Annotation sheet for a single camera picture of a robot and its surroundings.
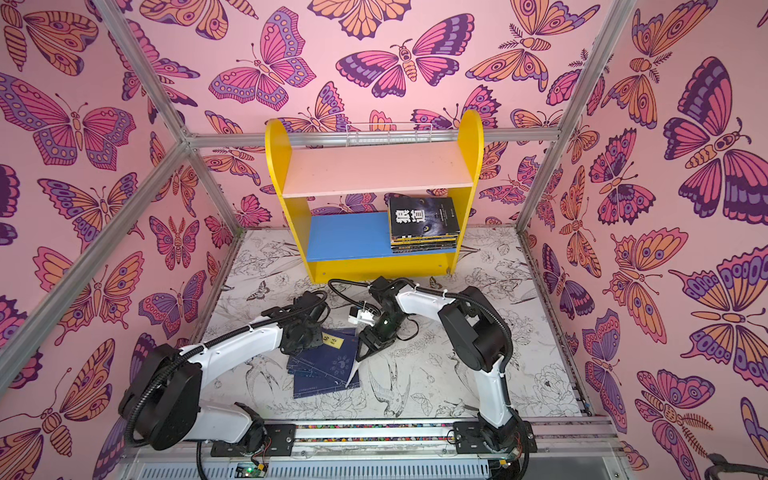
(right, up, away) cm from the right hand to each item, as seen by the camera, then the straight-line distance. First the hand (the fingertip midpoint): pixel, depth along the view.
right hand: (365, 352), depth 84 cm
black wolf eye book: (+17, +39, +8) cm, 44 cm away
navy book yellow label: (-8, -1, 0) cm, 8 cm away
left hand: (-14, +3, +4) cm, 15 cm away
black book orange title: (+17, +30, +11) cm, 36 cm away
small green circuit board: (-27, -25, -11) cm, 39 cm away
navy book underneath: (-15, -7, -2) cm, 17 cm away
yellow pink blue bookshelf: (-13, +49, +30) cm, 59 cm away
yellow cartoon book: (+18, +32, +8) cm, 37 cm away
